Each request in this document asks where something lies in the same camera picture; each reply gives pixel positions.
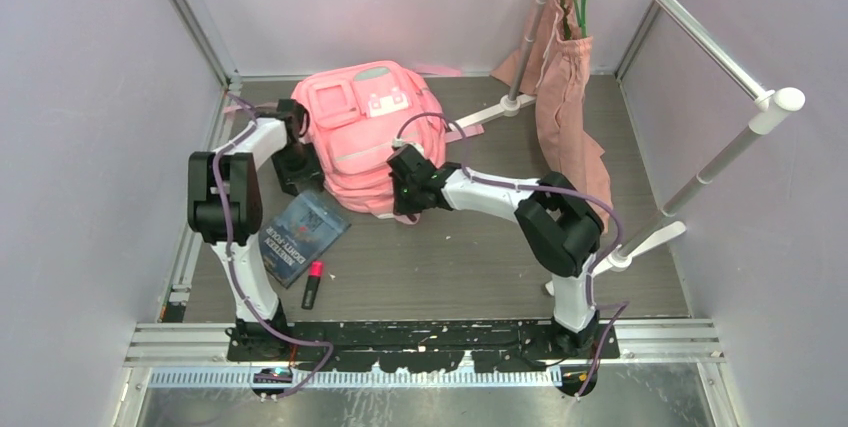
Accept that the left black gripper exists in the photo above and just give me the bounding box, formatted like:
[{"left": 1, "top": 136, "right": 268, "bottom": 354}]
[{"left": 274, "top": 142, "right": 325, "bottom": 197}]

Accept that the Nineteen Eighty-Four blue book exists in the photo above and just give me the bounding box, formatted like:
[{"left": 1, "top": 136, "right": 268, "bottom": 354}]
[{"left": 259, "top": 191, "right": 351, "bottom": 288}]

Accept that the pink student backpack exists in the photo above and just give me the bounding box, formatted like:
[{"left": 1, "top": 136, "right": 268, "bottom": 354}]
[{"left": 256, "top": 61, "right": 459, "bottom": 223}]

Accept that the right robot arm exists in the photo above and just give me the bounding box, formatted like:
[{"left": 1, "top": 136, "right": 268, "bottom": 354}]
[{"left": 387, "top": 145, "right": 604, "bottom": 358}]

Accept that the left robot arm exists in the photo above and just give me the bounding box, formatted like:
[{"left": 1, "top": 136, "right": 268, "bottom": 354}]
[{"left": 187, "top": 96, "right": 324, "bottom": 360}]

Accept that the pink capped black marker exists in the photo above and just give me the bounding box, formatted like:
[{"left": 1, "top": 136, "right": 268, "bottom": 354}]
[{"left": 301, "top": 260, "right": 324, "bottom": 310}]

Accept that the white metal clothes rack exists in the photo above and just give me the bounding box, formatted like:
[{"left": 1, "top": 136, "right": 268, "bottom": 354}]
[{"left": 450, "top": 0, "right": 807, "bottom": 297}]

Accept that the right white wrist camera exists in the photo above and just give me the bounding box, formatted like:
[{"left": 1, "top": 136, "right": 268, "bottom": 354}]
[{"left": 391, "top": 137, "right": 425, "bottom": 155}]

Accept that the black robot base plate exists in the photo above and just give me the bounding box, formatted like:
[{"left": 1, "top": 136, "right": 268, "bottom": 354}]
[{"left": 225, "top": 318, "right": 620, "bottom": 374}]

